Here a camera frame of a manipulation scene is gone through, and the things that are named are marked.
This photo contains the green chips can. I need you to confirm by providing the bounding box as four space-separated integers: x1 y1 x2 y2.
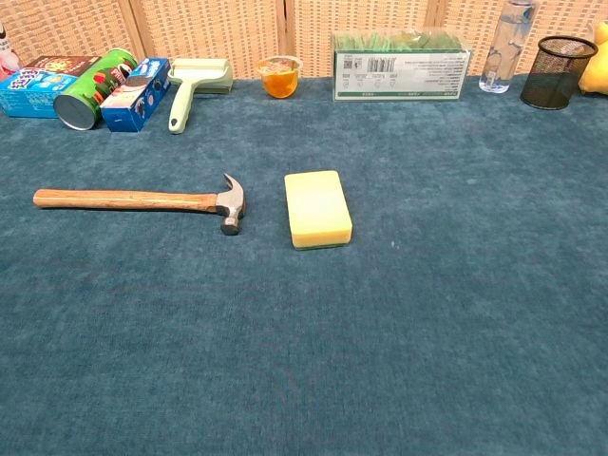
52 47 139 131

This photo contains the clear box of green packets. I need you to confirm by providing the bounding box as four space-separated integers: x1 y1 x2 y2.
331 28 473 103

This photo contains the blue snack box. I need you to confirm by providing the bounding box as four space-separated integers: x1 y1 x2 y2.
0 66 80 119

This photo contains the blue carpet table mat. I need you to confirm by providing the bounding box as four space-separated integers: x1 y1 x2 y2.
0 75 608 456

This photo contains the yellow sponge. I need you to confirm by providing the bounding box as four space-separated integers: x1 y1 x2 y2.
283 169 354 251

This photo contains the pale green lint roller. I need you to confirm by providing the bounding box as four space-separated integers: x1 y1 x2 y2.
167 57 235 135

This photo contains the brown cookie box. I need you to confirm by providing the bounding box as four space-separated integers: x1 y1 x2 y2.
23 55 102 77

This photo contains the orange instant noodle cup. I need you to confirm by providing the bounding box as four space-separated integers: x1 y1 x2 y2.
256 54 304 100

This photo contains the wooden handle claw hammer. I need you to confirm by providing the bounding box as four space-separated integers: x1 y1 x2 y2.
32 172 247 237

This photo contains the yellow plush toy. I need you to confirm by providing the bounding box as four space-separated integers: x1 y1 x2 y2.
578 21 608 94

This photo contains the blue pink sandwich cookie box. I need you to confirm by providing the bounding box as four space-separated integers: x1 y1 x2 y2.
100 57 172 134

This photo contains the black mesh pen holder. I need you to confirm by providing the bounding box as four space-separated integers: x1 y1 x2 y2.
520 35 599 110

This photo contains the clear water bottle white cap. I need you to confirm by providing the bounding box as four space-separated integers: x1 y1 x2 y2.
478 0 541 94

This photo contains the woven folding screen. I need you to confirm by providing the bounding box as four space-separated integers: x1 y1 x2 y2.
0 0 608 80

